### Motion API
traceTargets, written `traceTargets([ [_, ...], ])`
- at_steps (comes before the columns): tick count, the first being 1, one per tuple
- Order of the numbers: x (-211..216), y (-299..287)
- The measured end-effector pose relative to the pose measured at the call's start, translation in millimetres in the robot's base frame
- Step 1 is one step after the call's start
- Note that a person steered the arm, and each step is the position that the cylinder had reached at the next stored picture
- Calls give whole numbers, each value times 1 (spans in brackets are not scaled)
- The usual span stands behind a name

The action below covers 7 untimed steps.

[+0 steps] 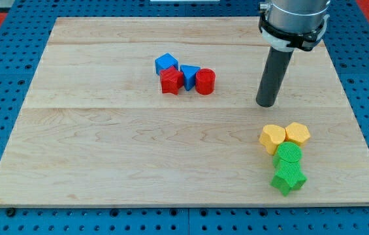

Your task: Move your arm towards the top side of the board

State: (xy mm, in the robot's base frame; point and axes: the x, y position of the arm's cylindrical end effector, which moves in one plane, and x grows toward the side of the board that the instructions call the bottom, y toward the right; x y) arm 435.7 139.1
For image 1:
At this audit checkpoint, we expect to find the blue triangle block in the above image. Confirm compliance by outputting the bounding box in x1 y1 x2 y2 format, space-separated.
180 65 201 91

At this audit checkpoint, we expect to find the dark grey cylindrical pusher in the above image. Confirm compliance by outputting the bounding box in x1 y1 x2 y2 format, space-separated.
256 47 293 108

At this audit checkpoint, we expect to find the yellow hexagon block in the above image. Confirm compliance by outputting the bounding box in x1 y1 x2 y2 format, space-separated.
285 122 311 147

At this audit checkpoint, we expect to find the red cylinder block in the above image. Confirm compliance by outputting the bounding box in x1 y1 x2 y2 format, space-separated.
195 68 216 95

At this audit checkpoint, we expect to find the wooden board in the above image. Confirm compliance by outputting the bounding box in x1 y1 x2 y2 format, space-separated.
0 17 369 208

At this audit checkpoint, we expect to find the green cylinder block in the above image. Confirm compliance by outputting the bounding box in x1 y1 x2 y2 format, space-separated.
272 142 302 168

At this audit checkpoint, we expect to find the green star block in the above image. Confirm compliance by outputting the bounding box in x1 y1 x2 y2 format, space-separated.
270 160 308 196

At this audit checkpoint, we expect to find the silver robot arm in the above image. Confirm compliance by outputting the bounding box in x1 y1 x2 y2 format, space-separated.
259 0 330 53

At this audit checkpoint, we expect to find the red star block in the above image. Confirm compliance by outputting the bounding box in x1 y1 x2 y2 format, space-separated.
159 66 184 95

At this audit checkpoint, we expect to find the blue cube block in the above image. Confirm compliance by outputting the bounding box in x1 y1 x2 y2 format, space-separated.
155 53 178 75

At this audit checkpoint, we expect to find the yellow heart block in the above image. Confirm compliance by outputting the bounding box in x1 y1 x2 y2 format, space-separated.
259 125 286 155

